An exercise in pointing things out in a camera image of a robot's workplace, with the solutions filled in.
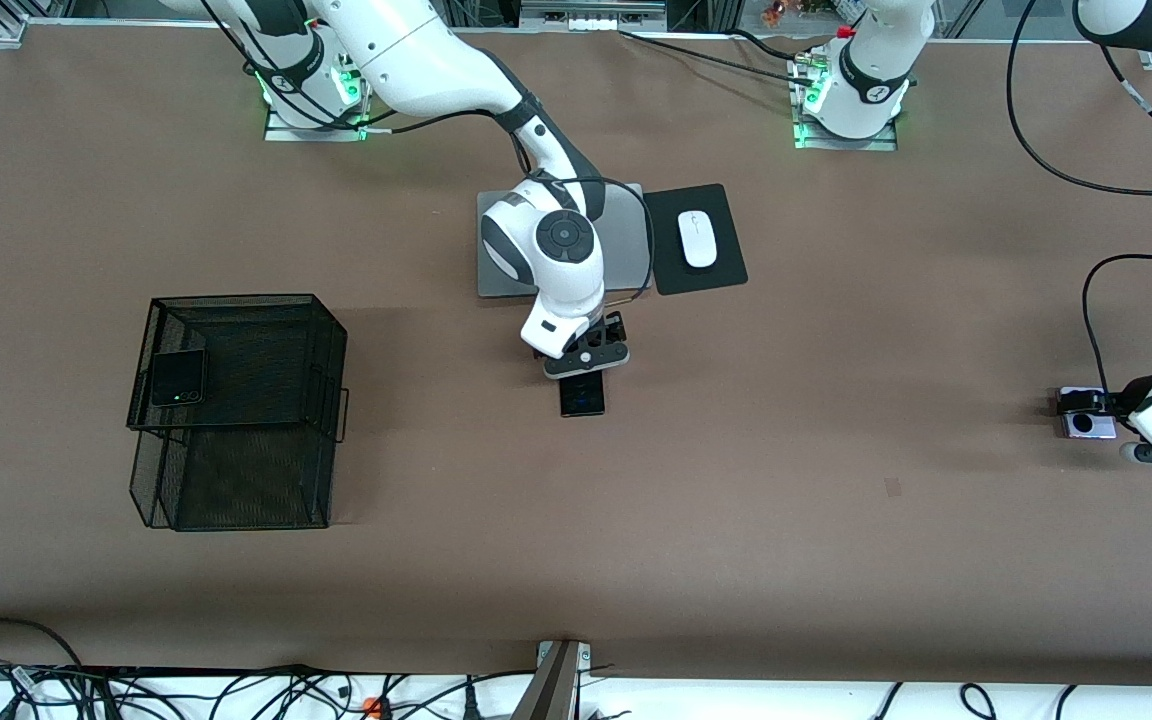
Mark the black flip phone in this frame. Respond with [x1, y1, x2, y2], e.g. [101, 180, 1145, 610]
[150, 349, 208, 407]

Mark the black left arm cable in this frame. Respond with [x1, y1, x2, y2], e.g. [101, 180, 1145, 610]
[1006, 0, 1152, 401]

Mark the white computer mouse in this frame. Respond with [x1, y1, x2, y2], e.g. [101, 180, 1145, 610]
[677, 210, 719, 270]

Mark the long black table cable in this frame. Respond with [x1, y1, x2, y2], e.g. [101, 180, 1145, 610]
[619, 30, 817, 86]

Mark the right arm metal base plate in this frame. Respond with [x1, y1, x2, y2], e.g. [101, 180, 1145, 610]
[264, 100, 370, 144]

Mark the pale lilac flip phone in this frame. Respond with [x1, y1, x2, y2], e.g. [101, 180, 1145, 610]
[1058, 388, 1119, 441]

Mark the short black table cable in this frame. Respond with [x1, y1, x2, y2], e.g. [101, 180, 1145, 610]
[726, 28, 812, 63]

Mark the black mouse pad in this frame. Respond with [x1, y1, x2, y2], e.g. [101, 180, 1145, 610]
[643, 183, 749, 297]

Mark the white power strip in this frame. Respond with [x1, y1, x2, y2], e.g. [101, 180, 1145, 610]
[521, 0, 669, 33]

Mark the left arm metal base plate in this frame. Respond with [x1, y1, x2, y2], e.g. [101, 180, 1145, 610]
[793, 118, 900, 153]

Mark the black slab phone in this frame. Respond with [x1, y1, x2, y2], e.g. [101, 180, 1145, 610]
[560, 375, 606, 419]

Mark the silver closed laptop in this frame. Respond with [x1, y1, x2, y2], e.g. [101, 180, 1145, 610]
[476, 183, 653, 299]

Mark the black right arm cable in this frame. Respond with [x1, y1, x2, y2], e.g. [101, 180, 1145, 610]
[194, 0, 659, 303]

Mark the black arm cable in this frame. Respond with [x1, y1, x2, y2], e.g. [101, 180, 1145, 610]
[1006, 0, 1152, 401]
[194, 0, 659, 303]

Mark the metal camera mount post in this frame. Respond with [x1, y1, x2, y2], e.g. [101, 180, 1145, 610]
[511, 640, 594, 720]

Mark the black mesh two-tier organizer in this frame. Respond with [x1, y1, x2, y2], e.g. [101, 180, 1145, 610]
[126, 293, 350, 532]

